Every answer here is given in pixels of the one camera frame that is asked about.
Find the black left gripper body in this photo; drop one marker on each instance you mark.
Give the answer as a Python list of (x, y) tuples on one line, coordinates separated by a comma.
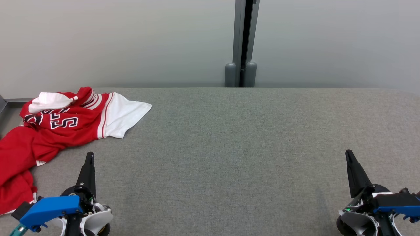
[(86, 196)]

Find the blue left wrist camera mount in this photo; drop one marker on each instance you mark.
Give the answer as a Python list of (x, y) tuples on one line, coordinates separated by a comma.
[(49, 209)]

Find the grey partition post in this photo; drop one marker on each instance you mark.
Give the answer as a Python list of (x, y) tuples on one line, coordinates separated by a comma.
[(237, 32)]

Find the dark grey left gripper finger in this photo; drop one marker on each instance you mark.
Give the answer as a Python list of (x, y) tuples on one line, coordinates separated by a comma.
[(89, 173)]

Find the red and white sports jersey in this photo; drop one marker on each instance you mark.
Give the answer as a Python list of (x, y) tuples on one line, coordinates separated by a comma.
[(65, 131)]

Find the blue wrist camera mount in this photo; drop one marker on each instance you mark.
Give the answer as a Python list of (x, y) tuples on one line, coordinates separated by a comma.
[(49, 209), (397, 203)]

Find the grey cylindrical post foot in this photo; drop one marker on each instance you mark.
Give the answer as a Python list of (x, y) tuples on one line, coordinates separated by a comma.
[(251, 75), (230, 75)]

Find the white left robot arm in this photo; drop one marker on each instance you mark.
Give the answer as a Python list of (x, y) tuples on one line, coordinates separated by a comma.
[(96, 221)]

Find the dark panel with grey frame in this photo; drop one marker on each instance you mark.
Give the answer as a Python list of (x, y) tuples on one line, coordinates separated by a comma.
[(2, 104)]

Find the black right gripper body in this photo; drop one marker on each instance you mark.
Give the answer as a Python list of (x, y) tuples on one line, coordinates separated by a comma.
[(366, 198)]

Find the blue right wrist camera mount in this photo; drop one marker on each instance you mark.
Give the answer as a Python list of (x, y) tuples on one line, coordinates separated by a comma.
[(397, 203)]

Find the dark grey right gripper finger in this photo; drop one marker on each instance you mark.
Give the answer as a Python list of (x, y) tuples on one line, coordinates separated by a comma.
[(357, 177)]

